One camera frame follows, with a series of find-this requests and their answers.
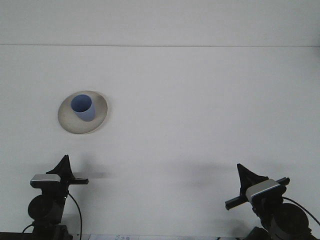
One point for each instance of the pale blue cup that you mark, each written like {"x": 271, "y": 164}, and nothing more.
{"x": 86, "y": 115}

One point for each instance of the pale round plate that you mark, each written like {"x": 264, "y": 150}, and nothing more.
{"x": 75, "y": 126}

